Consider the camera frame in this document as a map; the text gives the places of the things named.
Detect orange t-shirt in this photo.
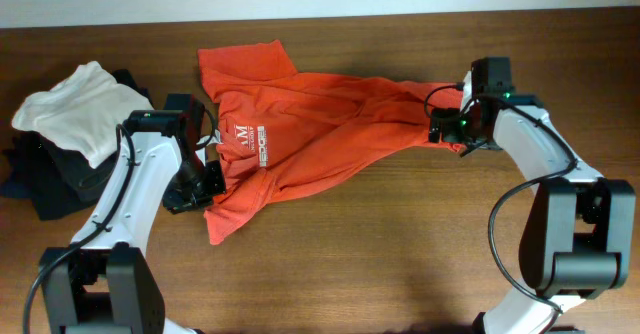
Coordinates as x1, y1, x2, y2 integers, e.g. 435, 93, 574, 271
197, 41, 461, 245

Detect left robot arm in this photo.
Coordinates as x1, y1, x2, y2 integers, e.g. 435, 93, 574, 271
22, 94, 226, 334

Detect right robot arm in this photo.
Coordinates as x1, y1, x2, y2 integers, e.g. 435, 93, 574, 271
424, 57, 636, 334

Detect black folded clothes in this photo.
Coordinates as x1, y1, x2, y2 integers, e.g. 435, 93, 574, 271
3, 69, 151, 221

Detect white folded shirt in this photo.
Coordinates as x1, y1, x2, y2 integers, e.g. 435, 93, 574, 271
11, 61, 152, 168

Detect navy folded garment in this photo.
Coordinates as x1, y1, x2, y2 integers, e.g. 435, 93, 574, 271
0, 181, 29, 199

